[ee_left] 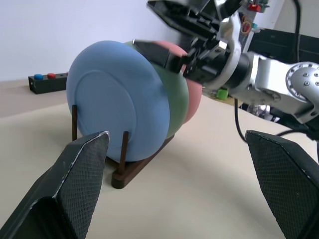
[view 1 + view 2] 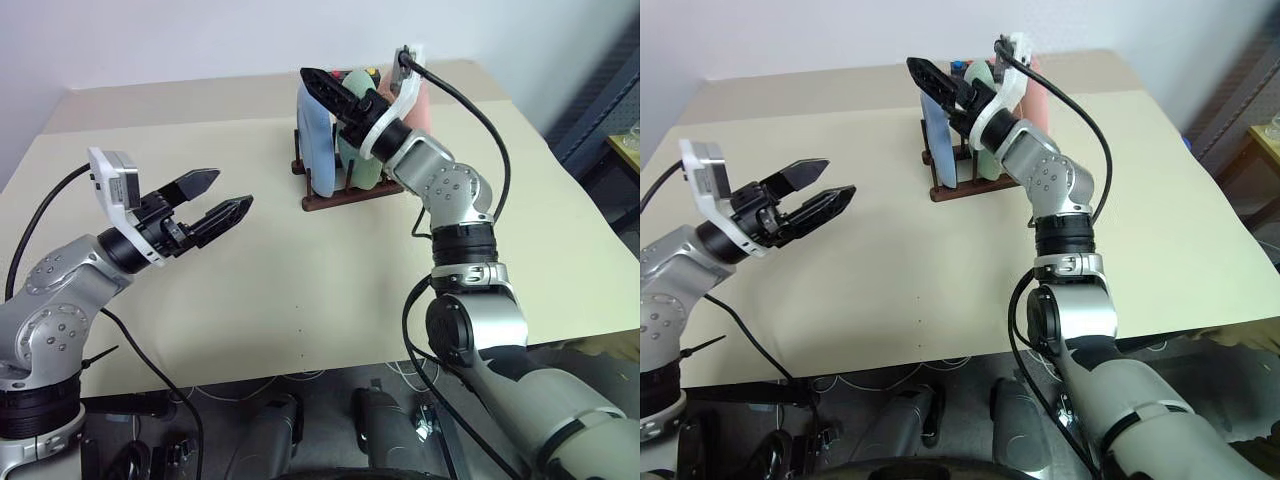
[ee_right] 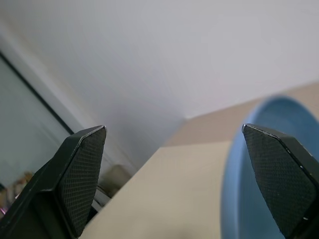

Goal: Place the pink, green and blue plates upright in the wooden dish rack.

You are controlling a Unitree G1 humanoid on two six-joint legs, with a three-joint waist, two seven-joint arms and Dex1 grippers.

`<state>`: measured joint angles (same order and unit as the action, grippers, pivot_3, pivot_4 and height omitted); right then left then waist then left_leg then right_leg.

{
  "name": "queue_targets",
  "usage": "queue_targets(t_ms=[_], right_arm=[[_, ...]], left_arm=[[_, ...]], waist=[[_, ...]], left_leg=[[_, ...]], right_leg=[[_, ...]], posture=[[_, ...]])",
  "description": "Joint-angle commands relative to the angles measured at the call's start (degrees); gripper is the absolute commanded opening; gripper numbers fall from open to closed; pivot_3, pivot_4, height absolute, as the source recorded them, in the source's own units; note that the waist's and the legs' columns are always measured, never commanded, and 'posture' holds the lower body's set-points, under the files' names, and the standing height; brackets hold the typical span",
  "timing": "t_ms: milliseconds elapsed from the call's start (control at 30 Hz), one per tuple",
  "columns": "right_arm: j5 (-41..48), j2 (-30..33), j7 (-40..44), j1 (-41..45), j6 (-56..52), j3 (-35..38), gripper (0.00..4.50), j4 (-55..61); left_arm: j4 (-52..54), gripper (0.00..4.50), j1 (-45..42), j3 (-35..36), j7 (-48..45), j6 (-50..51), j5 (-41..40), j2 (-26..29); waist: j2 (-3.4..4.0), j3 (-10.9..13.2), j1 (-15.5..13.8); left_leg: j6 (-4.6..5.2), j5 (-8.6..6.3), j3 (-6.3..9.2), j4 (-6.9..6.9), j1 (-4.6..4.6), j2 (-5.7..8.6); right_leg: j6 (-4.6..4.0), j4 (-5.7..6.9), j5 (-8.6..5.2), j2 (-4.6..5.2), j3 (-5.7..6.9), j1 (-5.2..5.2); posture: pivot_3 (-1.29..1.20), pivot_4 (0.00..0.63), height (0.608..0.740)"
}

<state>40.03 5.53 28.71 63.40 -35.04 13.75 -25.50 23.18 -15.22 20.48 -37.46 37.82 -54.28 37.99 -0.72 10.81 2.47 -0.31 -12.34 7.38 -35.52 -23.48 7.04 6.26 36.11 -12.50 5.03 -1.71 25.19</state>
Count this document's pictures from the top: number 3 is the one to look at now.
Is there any blue plate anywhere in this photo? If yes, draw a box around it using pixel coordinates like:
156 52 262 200
220 95 319 239

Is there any black window frame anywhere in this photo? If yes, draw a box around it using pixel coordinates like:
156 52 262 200
0 51 75 136

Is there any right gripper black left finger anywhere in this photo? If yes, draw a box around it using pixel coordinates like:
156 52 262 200
0 125 108 239

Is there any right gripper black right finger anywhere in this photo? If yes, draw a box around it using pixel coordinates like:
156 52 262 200
242 123 319 239

